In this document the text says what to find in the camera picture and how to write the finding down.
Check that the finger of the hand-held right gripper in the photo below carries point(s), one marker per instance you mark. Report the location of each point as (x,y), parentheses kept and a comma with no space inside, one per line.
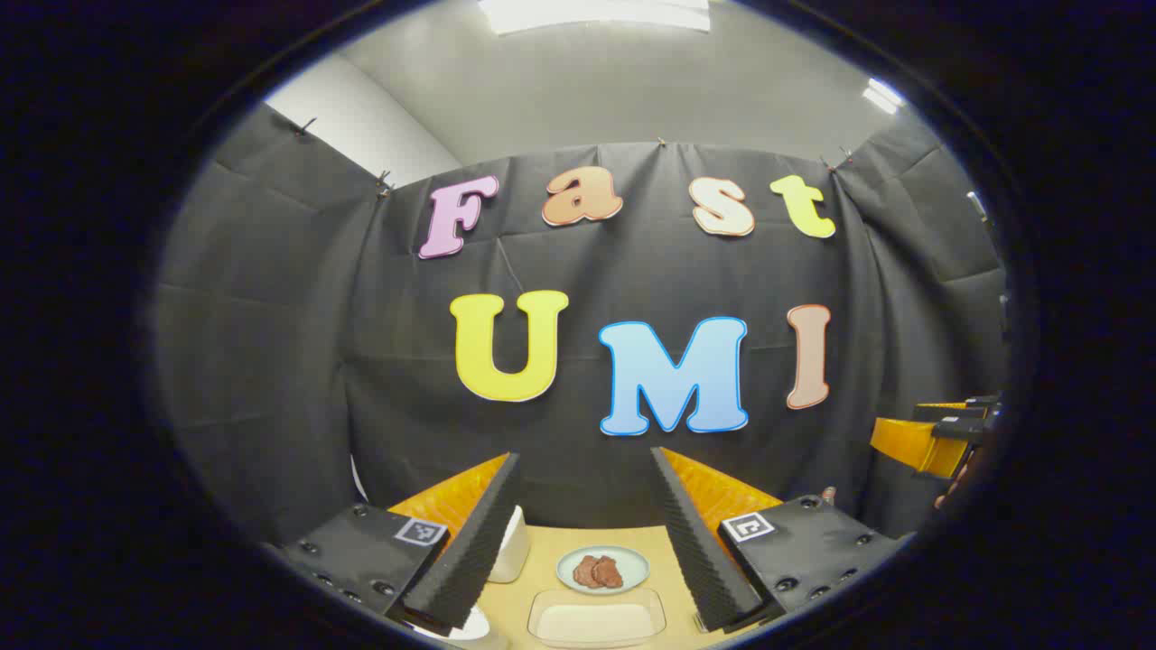
(957,411)
(912,444)

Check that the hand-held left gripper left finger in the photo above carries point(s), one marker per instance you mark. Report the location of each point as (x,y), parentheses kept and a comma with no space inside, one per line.
(470,551)

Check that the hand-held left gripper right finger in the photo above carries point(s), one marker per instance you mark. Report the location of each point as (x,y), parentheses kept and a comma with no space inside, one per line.
(695,551)

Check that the glass rice container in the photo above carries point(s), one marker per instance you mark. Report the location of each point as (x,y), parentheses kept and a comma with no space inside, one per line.
(596,598)

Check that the white toaster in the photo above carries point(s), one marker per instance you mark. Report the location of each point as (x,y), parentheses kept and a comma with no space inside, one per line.
(510,546)

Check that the light green plate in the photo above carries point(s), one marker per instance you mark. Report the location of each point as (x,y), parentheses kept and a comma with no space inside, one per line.
(632,564)

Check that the brown meat slice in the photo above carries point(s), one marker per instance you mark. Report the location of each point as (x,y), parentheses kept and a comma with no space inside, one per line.
(587,571)
(610,572)

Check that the black backdrop cloth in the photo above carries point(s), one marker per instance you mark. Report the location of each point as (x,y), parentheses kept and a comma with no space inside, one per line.
(298,361)

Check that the small ceiling light panel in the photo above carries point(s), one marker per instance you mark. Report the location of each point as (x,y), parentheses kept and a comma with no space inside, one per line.
(883,95)

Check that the large ceiling light panel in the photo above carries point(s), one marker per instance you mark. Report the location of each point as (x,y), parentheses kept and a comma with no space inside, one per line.
(596,13)

